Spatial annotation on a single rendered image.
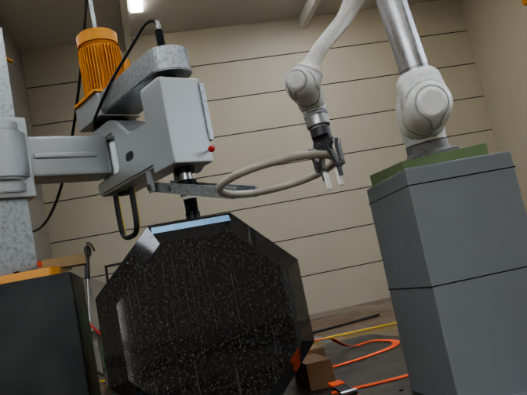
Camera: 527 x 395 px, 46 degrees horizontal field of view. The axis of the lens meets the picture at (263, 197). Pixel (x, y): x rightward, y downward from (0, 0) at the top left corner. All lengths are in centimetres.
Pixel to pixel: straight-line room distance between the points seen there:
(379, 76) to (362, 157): 121
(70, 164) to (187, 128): 74
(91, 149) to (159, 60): 71
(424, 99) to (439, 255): 51
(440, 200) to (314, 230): 607
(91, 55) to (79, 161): 64
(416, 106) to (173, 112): 124
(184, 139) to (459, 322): 147
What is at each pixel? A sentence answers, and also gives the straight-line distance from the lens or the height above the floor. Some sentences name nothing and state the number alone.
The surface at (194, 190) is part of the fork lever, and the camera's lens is 278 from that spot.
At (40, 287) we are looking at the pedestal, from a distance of 293.
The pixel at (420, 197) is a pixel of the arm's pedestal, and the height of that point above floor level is 70.
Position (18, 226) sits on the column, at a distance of 321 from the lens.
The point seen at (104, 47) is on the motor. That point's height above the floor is 197.
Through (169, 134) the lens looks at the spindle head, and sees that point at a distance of 286.
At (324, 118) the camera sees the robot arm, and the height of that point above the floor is 106.
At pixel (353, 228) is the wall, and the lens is 831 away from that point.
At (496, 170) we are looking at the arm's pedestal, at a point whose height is 74.
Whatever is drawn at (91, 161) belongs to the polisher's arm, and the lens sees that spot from 341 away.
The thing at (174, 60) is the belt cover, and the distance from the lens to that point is 299.
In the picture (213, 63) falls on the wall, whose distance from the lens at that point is 849.
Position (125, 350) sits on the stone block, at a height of 38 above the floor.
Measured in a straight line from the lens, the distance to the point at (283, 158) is 218.
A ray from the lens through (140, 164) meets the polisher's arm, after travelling 312.
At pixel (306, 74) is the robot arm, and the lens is 215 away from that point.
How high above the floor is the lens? 52
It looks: 8 degrees up
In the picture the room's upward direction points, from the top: 11 degrees counter-clockwise
